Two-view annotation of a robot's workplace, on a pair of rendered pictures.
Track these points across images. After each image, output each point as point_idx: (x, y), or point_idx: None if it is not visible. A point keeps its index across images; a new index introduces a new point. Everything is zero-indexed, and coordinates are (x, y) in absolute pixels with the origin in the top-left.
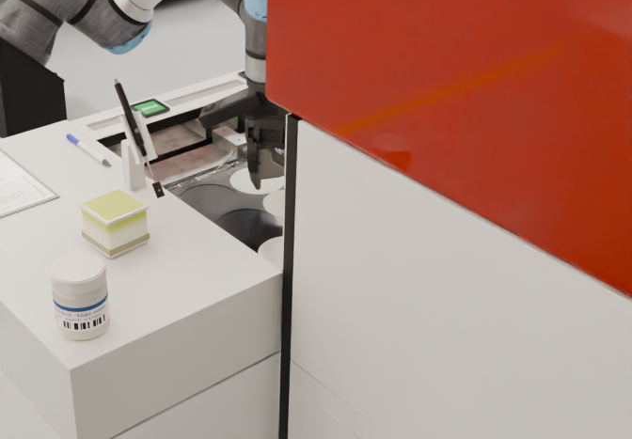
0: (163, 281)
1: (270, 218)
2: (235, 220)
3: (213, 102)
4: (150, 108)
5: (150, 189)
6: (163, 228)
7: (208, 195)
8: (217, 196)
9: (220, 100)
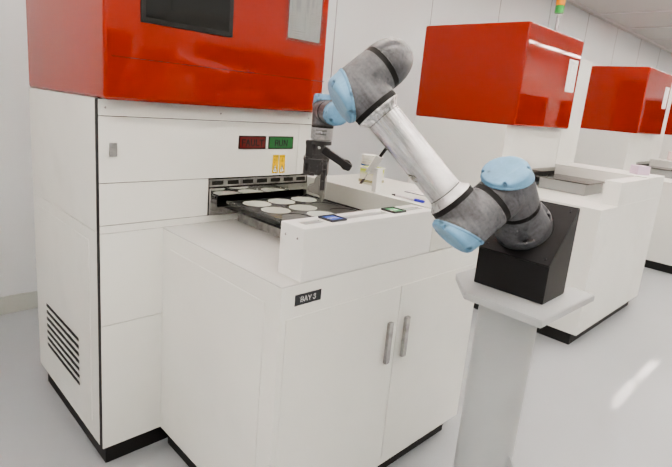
0: (348, 178)
1: (312, 205)
2: (329, 206)
3: (346, 160)
4: (392, 209)
5: (368, 190)
6: (355, 184)
7: (345, 212)
8: (340, 211)
9: (343, 159)
